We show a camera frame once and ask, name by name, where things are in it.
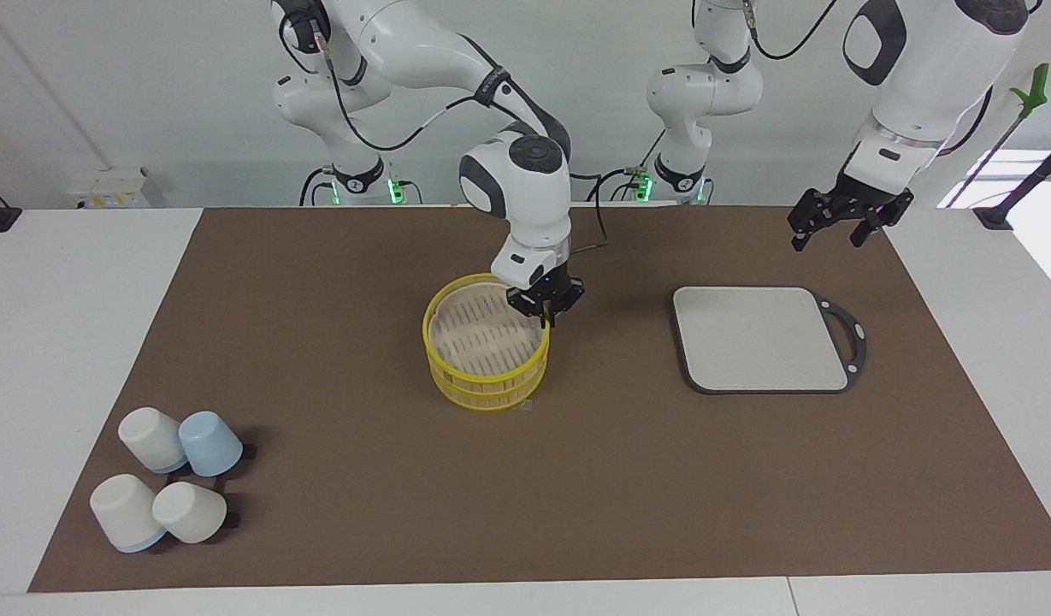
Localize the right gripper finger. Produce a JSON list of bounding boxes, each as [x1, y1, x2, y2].
[[505, 288, 550, 328], [546, 276, 587, 329]]

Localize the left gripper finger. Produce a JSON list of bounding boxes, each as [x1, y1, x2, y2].
[[788, 188, 844, 252], [848, 190, 916, 250]]

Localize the yellow bamboo steamer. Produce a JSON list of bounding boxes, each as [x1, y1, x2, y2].
[[422, 272, 551, 412]]

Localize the black stand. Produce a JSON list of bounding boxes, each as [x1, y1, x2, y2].
[[973, 135, 1051, 231]]

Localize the white cutting board grey rim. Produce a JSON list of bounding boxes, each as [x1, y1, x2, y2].
[[671, 285, 868, 395]]

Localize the green-tipped pole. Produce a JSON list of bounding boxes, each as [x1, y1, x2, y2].
[[942, 62, 1051, 209]]

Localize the brown table mat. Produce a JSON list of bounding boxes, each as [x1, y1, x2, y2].
[[27, 205, 1051, 593]]

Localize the light blue plastic cup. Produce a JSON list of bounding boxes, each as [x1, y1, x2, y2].
[[178, 411, 245, 477]]

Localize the white plastic cup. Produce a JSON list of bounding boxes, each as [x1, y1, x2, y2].
[[151, 481, 228, 545], [118, 407, 189, 474], [89, 473, 168, 554]]

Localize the white box yellow labels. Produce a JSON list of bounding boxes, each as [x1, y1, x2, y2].
[[67, 167, 152, 210]]

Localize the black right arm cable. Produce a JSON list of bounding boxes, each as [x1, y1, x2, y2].
[[316, 17, 616, 254]]

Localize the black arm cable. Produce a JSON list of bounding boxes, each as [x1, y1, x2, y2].
[[316, 17, 616, 254], [741, 0, 998, 159]]

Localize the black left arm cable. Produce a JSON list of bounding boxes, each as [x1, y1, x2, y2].
[[741, 0, 998, 159]]

